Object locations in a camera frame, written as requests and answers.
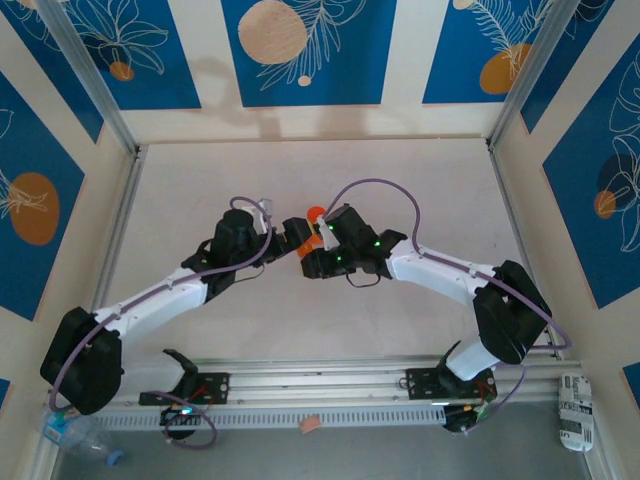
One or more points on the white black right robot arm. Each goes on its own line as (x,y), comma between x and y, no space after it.
(435,272)

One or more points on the clear plastic water bottle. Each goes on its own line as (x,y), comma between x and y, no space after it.
(75,432)

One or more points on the aluminium table side rail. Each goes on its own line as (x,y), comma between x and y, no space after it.
(504,185)
(125,210)

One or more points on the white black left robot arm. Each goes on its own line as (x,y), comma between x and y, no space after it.
(150,305)

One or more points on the blue floral wall poster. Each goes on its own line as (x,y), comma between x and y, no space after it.
(450,60)
(30,150)
(555,75)
(70,95)
(350,75)
(165,85)
(575,225)

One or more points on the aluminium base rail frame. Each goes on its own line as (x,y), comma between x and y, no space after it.
(320,380)

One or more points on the aluminium corner post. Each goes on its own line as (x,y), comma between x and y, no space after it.
(93,75)
(530,75)

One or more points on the black control board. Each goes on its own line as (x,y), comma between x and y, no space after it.
(177,416)
(460,420)

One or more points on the orange pill bottle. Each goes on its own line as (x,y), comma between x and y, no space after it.
(315,212)

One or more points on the orange tape piece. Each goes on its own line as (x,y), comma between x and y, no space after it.
(309,425)

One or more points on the newspaper wrapped package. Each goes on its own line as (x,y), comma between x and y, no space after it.
(575,410)

